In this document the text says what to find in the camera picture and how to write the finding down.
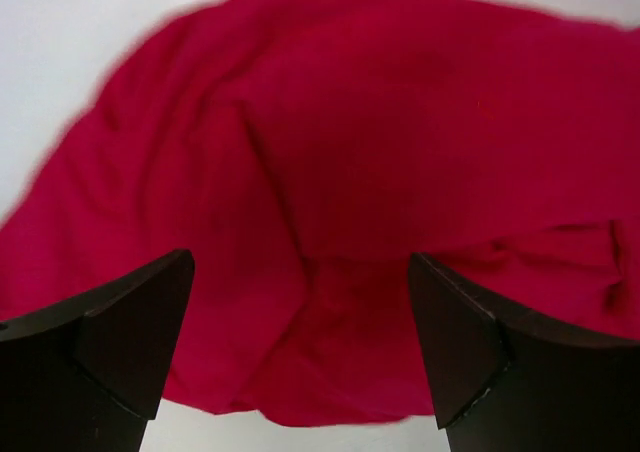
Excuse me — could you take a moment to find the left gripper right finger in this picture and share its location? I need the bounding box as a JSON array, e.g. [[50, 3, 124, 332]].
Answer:
[[408, 254, 639, 451]]

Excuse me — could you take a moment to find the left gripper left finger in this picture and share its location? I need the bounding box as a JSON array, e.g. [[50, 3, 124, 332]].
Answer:
[[1, 250, 194, 452]]

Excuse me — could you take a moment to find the red t shirt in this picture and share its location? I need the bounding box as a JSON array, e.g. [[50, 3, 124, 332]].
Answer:
[[1, 0, 639, 427]]

